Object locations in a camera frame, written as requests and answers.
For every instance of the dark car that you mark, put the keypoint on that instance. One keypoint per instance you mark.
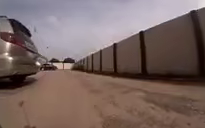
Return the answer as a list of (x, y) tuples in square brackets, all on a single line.
[(48, 67)]

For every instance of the white wall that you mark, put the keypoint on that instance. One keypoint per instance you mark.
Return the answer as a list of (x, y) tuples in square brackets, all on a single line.
[(65, 66)]

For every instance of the silver car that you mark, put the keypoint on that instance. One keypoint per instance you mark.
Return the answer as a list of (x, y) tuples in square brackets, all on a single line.
[(6, 56)]

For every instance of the long grey panel wall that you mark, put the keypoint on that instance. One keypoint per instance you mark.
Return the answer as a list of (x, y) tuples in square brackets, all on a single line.
[(170, 50)]

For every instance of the dark tree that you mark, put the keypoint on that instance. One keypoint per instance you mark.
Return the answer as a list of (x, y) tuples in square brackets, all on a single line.
[(69, 60), (54, 60)]

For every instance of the sandy dirt road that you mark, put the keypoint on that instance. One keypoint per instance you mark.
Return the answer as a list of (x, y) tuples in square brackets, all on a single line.
[(73, 100)]

